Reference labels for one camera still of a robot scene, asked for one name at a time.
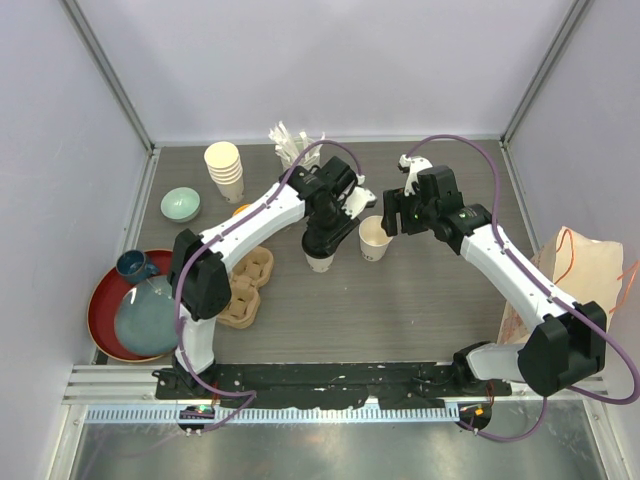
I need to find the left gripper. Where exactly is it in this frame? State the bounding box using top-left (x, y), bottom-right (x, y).
top-left (308, 198), bottom-right (360, 255)

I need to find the paper coffee cup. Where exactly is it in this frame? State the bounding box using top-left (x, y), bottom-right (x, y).
top-left (358, 215), bottom-right (392, 262)
top-left (305, 254), bottom-right (334, 273)

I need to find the black lid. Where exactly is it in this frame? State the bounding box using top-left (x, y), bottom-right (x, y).
top-left (301, 233), bottom-right (336, 259)

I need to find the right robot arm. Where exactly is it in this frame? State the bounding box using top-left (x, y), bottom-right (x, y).
top-left (381, 157), bottom-right (607, 397)

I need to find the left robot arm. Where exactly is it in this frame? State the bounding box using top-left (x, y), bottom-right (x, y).
top-left (167, 157), bottom-right (377, 399)

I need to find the orange bowl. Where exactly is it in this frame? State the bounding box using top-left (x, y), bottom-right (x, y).
top-left (232, 204), bottom-right (252, 218)

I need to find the cardboard cup carrier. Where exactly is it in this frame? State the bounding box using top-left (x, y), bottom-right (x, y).
top-left (216, 246), bottom-right (274, 329)

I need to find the stack of paper cups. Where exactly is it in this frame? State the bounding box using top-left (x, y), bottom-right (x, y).
top-left (203, 141), bottom-right (244, 204)

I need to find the pale green bowl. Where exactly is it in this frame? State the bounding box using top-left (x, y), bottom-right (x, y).
top-left (160, 187), bottom-right (201, 223)

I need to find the dark blue mug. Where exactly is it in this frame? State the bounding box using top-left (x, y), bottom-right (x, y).
top-left (115, 250), bottom-right (160, 285)

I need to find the blue-grey plate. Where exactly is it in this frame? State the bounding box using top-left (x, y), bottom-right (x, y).
top-left (115, 275), bottom-right (178, 356)

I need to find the brown paper bag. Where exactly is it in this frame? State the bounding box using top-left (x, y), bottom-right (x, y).
top-left (496, 225), bottom-right (626, 351)

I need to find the red round tray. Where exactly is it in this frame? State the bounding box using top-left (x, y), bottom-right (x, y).
top-left (87, 250), bottom-right (172, 362)

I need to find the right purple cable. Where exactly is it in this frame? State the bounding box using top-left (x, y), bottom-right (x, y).
top-left (407, 133), bottom-right (629, 443)

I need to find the purple cable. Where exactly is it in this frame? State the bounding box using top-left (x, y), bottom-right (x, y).
top-left (407, 133), bottom-right (629, 443)
top-left (173, 139), bottom-right (365, 439)

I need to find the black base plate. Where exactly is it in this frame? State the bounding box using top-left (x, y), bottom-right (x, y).
top-left (153, 362), bottom-right (512, 410)

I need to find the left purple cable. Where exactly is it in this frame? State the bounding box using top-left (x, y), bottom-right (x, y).
top-left (173, 139), bottom-right (365, 439)

